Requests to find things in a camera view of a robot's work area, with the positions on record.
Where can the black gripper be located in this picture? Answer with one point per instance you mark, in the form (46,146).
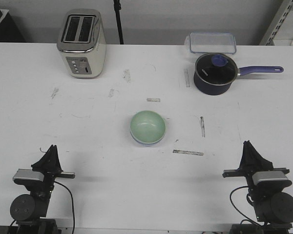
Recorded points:
(251,158)
(50,161)

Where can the light blue bowl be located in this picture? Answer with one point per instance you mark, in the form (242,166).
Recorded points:
(147,139)

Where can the light green bowl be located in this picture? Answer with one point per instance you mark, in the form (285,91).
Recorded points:
(147,122)

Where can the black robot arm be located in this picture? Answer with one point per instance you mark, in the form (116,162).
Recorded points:
(274,213)
(29,210)

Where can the dark blue saucepan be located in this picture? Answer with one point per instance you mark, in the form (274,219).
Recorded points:
(214,90)

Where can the glass pot lid blue knob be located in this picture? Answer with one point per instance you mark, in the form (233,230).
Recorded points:
(216,69)

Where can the clear plastic food container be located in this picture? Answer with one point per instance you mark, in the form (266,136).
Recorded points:
(203,42)

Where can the cream two-slot toaster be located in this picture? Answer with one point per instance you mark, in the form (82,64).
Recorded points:
(81,43)

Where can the white slotted shelf rack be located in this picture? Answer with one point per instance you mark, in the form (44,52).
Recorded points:
(280,29)

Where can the black tripod pole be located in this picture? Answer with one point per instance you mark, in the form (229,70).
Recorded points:
(117,8)

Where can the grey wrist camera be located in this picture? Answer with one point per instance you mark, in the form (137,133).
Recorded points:
(274,178)

